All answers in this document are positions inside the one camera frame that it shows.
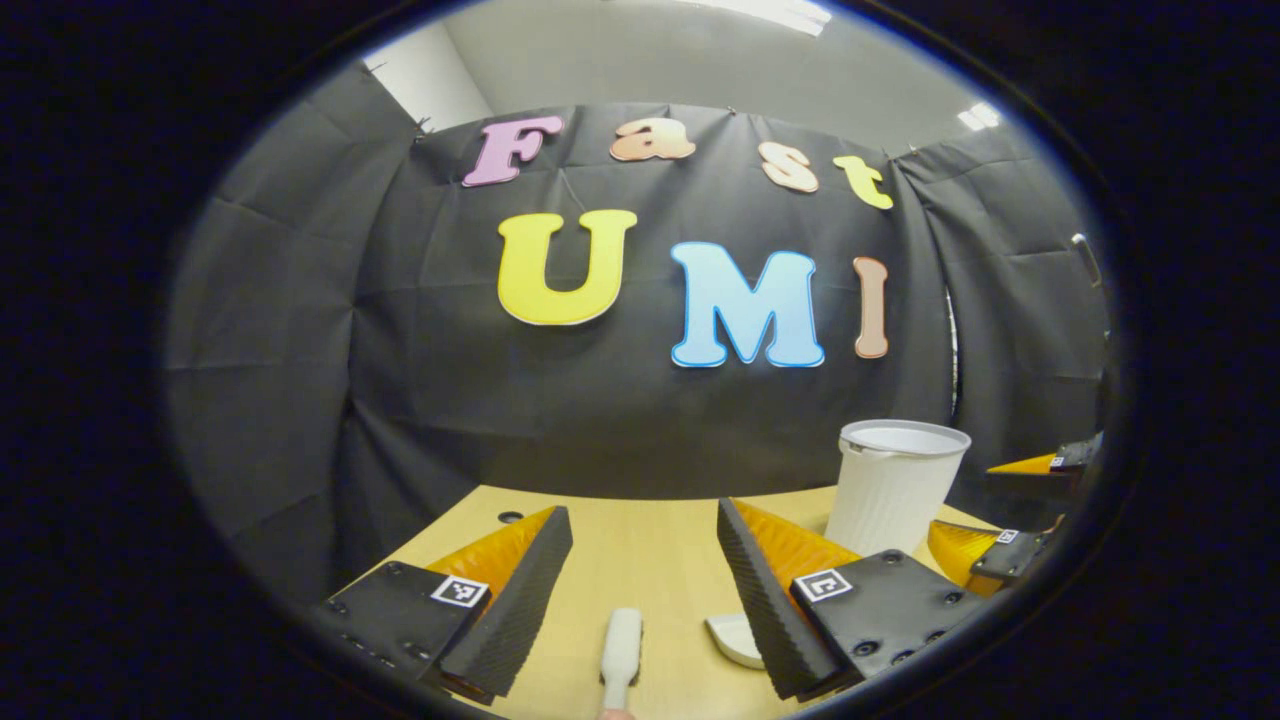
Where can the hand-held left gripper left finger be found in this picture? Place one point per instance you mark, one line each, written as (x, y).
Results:
(520, 600)

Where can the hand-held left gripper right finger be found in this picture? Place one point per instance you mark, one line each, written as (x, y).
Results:
(765, 600)

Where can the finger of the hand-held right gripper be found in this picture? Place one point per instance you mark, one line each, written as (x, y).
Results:
(1080, 455)
(1015, 555)

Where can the white dustpan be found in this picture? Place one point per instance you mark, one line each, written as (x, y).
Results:
(735, 640)

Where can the small white broom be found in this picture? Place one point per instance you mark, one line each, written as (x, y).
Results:
(621, 645)

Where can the white garbage bin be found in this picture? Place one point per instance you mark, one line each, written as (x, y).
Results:
(890, 490)

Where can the wooden desktop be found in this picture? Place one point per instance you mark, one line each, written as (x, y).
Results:
(640, 550)

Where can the small ceiling light panel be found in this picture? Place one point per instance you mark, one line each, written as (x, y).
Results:
(978, 116)

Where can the long ceiling light panel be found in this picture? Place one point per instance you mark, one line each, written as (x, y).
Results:
(770, 12)

